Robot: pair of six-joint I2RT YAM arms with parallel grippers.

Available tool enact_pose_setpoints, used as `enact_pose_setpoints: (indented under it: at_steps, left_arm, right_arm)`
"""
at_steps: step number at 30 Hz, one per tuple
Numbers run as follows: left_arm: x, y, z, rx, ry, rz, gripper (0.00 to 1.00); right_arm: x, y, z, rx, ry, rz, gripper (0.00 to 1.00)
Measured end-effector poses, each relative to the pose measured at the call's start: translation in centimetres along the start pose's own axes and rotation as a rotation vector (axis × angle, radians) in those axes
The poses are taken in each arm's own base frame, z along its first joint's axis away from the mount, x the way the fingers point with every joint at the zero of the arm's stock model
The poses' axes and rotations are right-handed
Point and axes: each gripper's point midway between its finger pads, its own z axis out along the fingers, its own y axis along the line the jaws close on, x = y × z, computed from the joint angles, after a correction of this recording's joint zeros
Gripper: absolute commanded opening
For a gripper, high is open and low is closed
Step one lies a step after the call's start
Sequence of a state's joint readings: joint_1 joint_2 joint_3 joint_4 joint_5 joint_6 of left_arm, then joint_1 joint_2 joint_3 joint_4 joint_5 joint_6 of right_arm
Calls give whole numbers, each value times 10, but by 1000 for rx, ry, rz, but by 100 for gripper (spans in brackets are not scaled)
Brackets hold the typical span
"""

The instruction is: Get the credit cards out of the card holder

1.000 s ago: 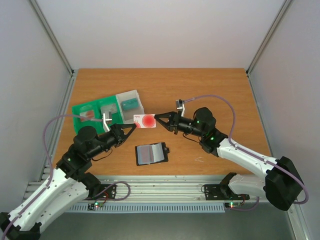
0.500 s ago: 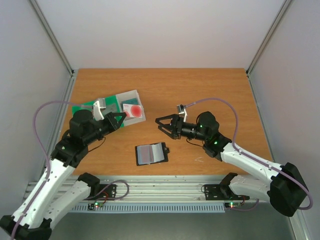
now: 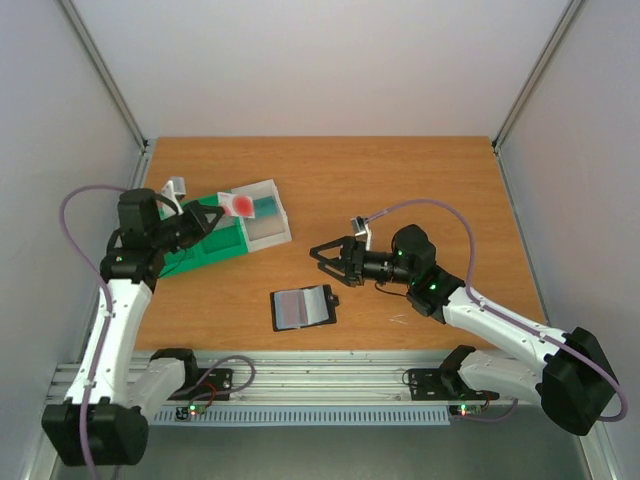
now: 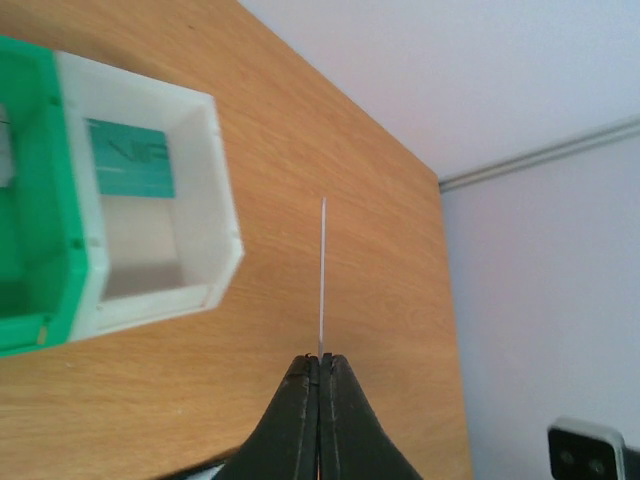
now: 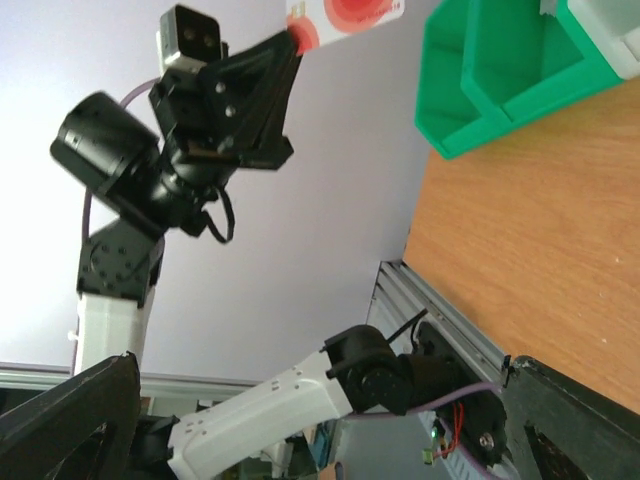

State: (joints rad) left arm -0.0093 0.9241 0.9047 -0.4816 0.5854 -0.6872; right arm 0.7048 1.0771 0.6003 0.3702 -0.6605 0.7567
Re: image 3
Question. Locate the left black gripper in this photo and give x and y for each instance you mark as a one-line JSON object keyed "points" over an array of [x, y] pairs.
{"points": [[200, 222]]}

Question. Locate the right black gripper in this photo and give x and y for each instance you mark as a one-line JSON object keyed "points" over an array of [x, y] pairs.
{"points": [[351, 261]]}

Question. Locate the white card red circle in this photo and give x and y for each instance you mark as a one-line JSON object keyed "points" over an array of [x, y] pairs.
{"points": [[236, 205]]}

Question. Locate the black card holder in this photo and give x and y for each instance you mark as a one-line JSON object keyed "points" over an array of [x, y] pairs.
{"points": [[296, 309]]}

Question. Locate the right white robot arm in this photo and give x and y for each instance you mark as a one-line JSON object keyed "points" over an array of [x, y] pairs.
{"points": [[567, 374]]}

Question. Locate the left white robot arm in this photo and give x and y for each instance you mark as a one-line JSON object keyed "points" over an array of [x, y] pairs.
{"points": [[103, 420]]}

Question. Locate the teal credit card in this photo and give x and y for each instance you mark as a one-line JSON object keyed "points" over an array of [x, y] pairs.
{"points": [[265, 207]]}

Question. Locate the green plastic tray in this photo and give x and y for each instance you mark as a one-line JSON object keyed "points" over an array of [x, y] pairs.
{"points": [[226, 241]]}

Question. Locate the clear plastic tray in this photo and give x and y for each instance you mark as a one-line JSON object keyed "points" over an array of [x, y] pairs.
{"points": [[269, 231]]}

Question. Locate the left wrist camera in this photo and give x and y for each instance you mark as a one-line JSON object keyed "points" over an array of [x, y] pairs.
{"points": [[172, 193]]}

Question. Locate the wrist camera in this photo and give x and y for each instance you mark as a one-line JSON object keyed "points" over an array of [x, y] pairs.
{"points": [[172, 193], [362, 231]]}

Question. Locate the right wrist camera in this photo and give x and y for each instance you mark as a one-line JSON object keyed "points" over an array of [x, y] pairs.
{"points": [[362, 231]]}

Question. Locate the aluminium rail frame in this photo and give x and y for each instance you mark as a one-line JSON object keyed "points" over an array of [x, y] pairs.
{"points": [[347, 377]]}

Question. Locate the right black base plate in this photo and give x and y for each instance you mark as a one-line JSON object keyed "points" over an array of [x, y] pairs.
{"points": [[430, 384]]}

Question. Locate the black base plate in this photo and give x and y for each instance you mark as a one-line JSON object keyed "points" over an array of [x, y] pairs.
{"points": [[215, 386], [430, 384]]}

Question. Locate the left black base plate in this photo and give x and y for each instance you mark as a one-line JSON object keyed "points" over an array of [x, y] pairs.
{"points": [[215, 386]]}

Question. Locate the left frame post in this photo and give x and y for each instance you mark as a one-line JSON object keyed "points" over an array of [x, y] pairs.
{"points": [[96, 59]]}

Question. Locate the frame post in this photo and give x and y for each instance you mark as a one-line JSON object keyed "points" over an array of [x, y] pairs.
{"points": [[96, 59], [555, 40]]}

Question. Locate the grey slotted cable duct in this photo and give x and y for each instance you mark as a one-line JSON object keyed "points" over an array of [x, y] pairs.
{"points": [[228, 416]]}

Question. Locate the right frame post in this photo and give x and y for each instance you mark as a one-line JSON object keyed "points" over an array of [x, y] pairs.
{"points": [[555, 40]]}

